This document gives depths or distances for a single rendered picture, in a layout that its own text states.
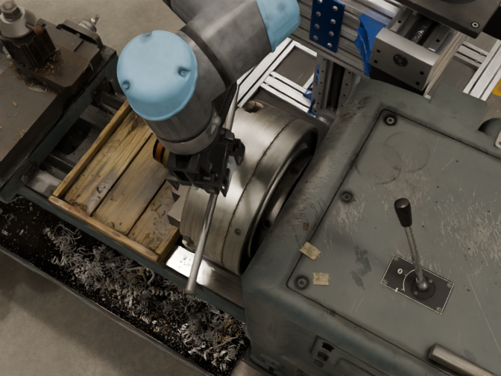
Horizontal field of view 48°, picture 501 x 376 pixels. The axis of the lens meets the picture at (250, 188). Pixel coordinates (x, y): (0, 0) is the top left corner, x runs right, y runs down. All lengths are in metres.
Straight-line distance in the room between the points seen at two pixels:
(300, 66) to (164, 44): 1.81
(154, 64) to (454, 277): 0.54
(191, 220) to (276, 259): 0.20
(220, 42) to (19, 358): 1.83
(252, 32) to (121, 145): 0.87
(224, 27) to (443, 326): 0.51
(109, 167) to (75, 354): 0.98
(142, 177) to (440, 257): 0.73
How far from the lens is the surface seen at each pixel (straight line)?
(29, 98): 1.42
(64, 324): 2.22
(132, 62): 0.53
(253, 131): 0.95
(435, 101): 0.99
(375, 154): 0.92
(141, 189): 1.31
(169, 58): 0.53
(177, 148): 0.63
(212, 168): 0.70
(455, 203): 0.91
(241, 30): 0.56
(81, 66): 1.37
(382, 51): 1.26
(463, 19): 1.25
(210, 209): 0.81
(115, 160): 1.37
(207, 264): 1.24
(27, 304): 2.29
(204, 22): 0.56
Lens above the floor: 2.04
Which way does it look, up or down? 64 degrees down
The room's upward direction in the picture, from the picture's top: 4 degrees counter-clockwise
